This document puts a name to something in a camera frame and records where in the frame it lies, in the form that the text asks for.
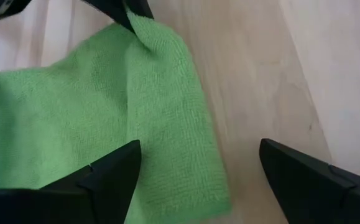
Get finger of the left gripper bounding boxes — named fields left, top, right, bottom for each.
left=81, top=0, right=137, bottom=34
left=125, top=0, right=154, bottom=20

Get green microfiber towel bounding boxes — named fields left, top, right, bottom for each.
left=0, top=6, right=233, bottom=224

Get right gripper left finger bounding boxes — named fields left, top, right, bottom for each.
left=0, top=139, right=142, bottom=224

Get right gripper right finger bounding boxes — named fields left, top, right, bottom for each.
left=259, top=138, right=360, bottom=224

